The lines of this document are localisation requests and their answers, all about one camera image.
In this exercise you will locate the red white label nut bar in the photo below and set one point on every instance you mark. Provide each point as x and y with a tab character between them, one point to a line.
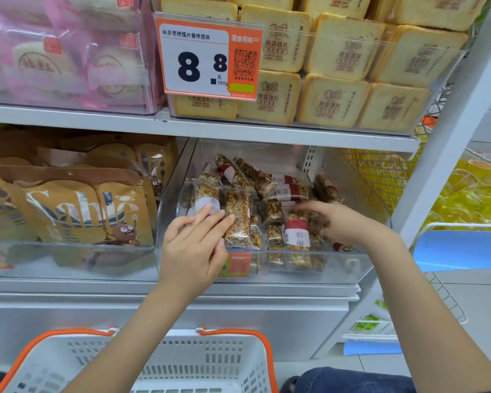
296	241

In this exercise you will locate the large orange white price tag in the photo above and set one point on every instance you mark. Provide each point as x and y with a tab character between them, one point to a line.
196	65

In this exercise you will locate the clear bin with brown packets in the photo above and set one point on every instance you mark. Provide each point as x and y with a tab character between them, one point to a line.
65	261

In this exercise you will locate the person's right leg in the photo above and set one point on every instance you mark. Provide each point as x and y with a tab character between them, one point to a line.
343	382

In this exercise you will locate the person's right forearm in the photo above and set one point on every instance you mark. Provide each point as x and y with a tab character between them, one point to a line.
417	306

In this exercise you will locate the pile of yellow packets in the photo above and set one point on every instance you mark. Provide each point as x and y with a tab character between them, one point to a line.
474	196

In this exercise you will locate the row of brown snack packets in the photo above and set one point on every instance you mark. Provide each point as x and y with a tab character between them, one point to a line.
65	212

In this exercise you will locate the small orange price tag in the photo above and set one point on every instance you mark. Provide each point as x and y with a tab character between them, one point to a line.
239	266

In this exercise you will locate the white metal shelving unit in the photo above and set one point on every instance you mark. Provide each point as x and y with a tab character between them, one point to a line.
229	130

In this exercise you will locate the stack of toast slice packets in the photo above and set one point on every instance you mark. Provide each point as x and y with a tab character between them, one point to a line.
339	53

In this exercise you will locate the clear bin with toast packets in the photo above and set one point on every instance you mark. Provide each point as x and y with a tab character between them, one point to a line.
392	127

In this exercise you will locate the blue board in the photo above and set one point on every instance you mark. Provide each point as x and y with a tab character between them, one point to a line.
458	249

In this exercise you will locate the clear bin with nut bars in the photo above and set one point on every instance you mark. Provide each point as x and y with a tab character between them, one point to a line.
343	266

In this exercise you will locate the person's left thumb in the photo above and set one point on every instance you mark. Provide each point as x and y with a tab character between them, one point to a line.
222	254

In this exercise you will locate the person's left hand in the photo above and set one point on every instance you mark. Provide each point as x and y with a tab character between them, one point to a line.
192	261

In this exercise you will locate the pile of nut bars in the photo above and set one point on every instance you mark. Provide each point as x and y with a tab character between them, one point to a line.
278	192

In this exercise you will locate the clear-wrapped nut snack bar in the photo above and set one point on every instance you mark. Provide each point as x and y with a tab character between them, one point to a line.
238	220

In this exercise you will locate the clear bin with pink packets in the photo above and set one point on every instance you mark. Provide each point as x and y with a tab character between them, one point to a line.
149	77

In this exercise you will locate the person's right fingers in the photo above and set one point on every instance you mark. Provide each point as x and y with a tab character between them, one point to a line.
311	206

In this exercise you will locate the person's left forearm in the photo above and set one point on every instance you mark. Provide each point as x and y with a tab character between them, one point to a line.
139	335

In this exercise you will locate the person's right hand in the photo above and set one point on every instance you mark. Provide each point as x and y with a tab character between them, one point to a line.
343	227

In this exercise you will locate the pile of pink snack packets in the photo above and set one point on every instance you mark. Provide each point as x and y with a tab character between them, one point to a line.
45	65

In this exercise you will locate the person's left middle finger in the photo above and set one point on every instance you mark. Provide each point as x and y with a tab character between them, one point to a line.
198	220

